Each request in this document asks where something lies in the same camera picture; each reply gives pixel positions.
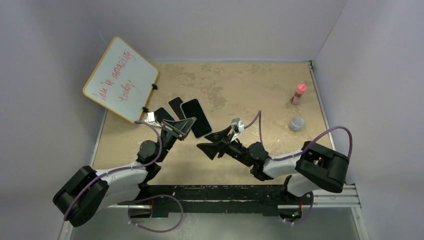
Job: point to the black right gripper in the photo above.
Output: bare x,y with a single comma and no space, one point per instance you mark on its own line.
211,149

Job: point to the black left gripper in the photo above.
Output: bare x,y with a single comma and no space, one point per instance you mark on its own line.
182,127

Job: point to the black screen smartphone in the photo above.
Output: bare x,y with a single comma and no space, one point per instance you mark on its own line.
196,117

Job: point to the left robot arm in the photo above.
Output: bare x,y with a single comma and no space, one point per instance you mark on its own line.
90,190

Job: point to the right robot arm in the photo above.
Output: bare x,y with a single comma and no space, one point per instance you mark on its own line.
310,168

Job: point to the pink cased smartphone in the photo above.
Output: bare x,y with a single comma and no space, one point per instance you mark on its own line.
175,105

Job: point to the whiteboard with red writing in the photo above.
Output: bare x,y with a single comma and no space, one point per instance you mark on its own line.
122,81

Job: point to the clear plastic cup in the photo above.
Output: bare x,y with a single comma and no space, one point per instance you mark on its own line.
296,123

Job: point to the pink capped bottle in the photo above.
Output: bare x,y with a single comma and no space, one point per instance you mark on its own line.
299,91

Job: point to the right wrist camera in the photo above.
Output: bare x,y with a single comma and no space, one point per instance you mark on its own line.
238,127

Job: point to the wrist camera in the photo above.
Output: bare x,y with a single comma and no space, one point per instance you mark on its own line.
151,119
238,127

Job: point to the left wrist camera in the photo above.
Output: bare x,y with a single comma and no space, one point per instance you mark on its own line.
151,119

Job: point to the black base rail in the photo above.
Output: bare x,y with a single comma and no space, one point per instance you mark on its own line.
268,200

